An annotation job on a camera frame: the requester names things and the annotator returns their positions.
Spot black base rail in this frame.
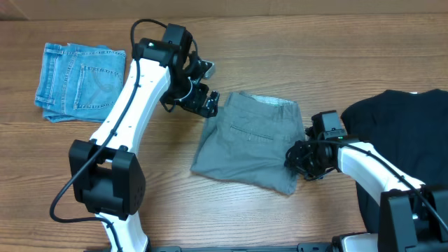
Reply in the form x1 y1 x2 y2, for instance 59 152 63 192
83 242 333 252

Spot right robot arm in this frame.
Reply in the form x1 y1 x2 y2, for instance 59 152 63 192
285 111 447 252

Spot black garment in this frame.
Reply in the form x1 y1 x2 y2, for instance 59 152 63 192
341 88 448 234

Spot grey shorts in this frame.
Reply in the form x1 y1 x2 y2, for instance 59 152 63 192
190 91 305 195

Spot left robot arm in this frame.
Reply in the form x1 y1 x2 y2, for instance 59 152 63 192
61 24 220 251

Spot folded blue denim jeans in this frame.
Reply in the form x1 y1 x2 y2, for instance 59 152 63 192
34 43 127 123

